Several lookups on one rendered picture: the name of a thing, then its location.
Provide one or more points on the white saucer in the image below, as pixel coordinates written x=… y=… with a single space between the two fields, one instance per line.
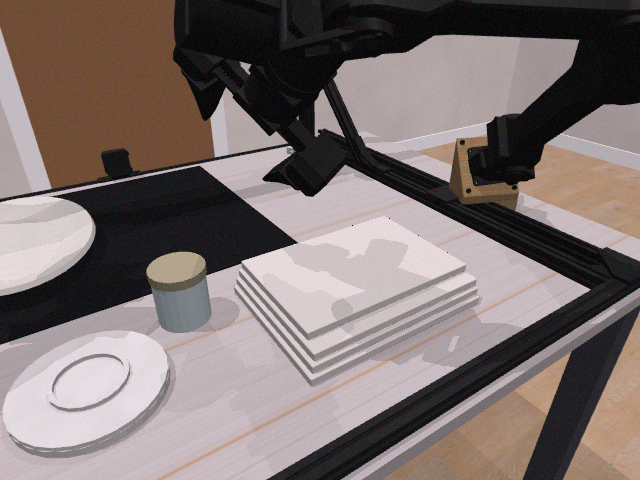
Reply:
x=86 y=394

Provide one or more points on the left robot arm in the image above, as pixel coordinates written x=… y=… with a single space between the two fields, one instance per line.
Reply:
x=605 y=69

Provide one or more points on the white round platter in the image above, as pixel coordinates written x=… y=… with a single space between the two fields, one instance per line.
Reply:
x=40 y=238

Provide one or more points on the black rectangular mat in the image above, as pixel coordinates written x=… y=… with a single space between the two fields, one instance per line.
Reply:
x=138 y=221

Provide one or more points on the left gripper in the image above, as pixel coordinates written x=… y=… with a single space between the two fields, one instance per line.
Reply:
x=274 y=106

